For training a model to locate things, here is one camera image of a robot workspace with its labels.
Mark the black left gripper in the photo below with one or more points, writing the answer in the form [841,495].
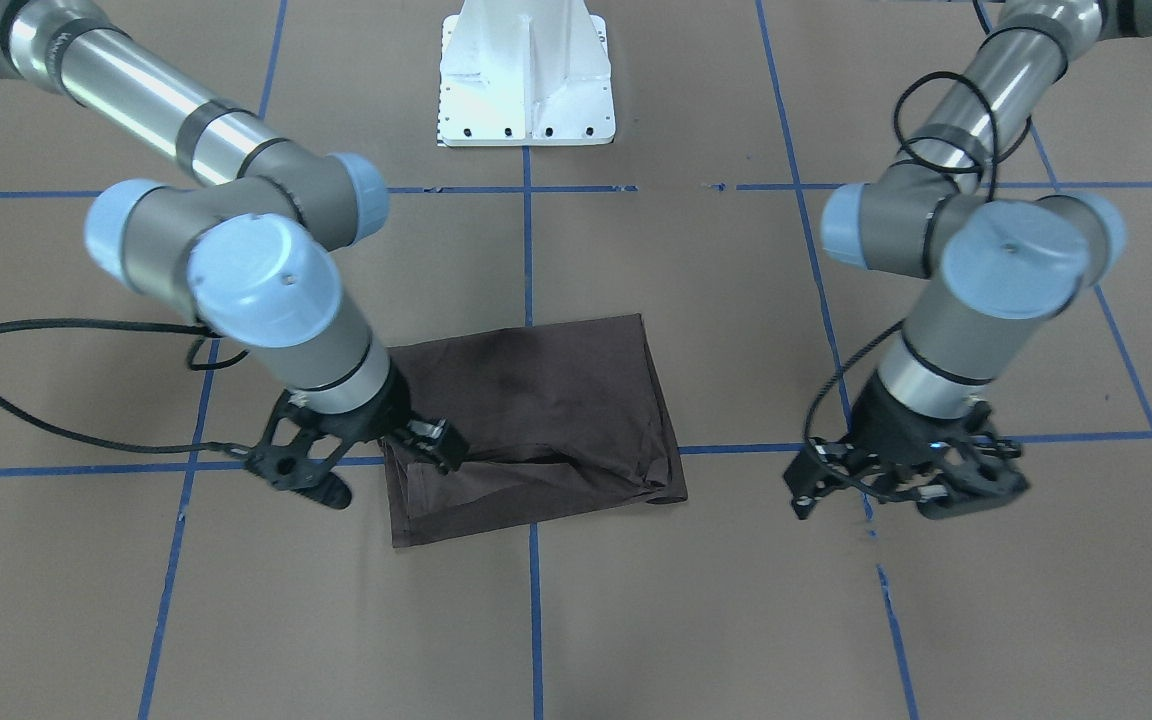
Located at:
[886,421]

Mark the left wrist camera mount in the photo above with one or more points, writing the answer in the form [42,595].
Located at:
[970,467]

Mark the dark brown t-shirt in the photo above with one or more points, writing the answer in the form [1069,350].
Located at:
[559,419]

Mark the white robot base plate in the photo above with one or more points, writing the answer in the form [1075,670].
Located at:
[525,73]

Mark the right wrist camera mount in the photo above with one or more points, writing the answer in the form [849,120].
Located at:
[282,456]

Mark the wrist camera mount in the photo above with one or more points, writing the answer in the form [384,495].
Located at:
[970,467]
[282,456]

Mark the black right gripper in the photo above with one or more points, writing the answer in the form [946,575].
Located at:
[382,417]

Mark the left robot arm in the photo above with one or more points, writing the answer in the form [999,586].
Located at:
[995,270]

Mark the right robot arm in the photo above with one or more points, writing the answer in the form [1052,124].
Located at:
[247,255]

